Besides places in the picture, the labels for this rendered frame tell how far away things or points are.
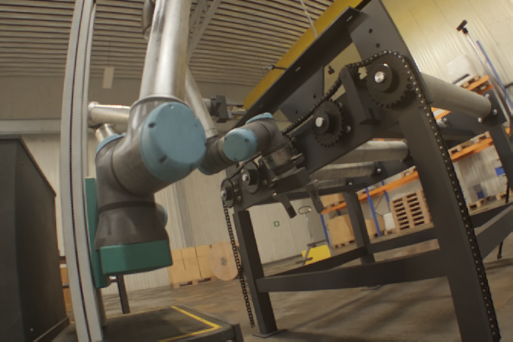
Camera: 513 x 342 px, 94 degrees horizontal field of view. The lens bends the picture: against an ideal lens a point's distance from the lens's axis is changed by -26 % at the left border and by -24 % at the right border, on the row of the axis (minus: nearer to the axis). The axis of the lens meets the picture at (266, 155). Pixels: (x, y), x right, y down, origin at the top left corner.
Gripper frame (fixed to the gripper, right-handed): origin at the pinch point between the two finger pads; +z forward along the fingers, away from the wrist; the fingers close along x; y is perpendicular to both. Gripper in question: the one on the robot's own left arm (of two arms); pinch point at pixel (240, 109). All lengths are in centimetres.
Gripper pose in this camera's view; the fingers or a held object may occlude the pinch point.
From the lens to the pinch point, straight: 154.8
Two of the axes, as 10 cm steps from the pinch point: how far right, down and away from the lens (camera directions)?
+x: 2.3, 9.3, -3.0
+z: 8.4, -0.3, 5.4
